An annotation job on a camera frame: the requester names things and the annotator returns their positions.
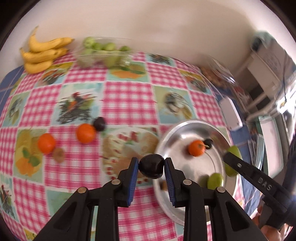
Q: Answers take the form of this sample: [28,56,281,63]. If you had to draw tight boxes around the white plastic box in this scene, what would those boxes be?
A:
[219,97,243,131]

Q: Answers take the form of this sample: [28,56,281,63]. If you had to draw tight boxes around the orange mandarin with stem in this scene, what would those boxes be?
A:
[188,140,206,157]

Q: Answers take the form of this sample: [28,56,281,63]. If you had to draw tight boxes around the green mango front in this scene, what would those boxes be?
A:
[207,173,224,190]

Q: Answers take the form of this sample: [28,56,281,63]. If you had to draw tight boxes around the green mango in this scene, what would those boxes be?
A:
[207,173,224,190]
[224,145,243,177]

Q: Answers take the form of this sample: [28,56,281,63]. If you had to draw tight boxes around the clear tray of green fruits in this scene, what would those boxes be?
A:
[73,37,133,69]

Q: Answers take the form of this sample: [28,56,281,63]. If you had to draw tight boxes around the brown kiwi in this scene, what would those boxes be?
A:
[52,148,65,163]
[159,180,168,191]

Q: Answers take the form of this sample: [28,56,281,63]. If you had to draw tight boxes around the pink checkered fruit tablecloth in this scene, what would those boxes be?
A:
[1,52,230,240]

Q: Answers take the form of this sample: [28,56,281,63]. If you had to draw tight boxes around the dark plum front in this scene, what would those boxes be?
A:
[203,139,213,150]

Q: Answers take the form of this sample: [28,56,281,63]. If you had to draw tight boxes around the dark plum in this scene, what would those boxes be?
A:
[138,154,165,179]
[203,139,213,150]
[92,116,106,132]

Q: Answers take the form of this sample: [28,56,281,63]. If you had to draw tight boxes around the yellow banana bunch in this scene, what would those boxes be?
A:
[20,26,74,74]

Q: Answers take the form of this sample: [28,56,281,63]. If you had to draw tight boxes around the smartphone on stand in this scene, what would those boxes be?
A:
[246,116,284,178]

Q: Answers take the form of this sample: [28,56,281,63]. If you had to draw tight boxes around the large steel bowl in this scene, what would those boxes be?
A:
[152,119,240,227]

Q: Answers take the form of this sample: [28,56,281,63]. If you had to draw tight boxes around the clear box of brown fruits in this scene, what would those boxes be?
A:
[200,55,237,89]

